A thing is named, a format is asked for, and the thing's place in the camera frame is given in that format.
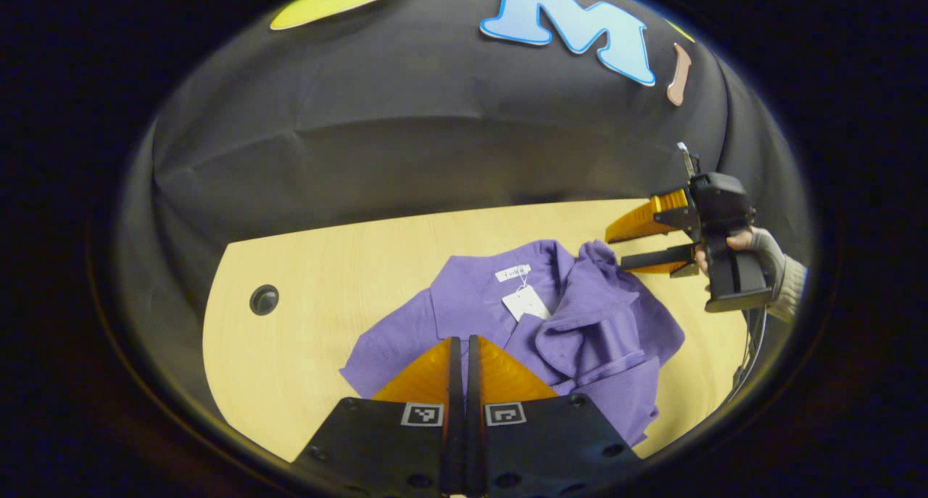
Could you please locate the white paper hang tag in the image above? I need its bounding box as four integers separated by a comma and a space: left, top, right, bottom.
502, 286, 552, 323

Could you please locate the purple collared shirt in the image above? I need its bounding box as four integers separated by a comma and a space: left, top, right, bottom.
339, 239, 686, 448

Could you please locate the black backdrop cloth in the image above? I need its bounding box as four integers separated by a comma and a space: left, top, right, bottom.
120, 0, 813, 404

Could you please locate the black cable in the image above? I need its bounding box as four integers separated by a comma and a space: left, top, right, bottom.
729, 308, 769, 404

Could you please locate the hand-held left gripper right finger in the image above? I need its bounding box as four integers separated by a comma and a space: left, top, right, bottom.
465, 336, 642, 497

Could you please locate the black table cable hole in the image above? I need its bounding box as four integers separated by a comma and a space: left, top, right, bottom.
249, 284, 281, 317

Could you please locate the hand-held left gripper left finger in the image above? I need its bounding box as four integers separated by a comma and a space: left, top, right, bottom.
290, 336, 466, 497

